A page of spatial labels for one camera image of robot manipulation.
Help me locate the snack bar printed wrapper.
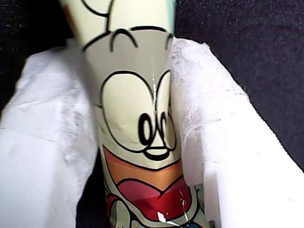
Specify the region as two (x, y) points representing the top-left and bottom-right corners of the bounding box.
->
(58, 0), (207, 228)

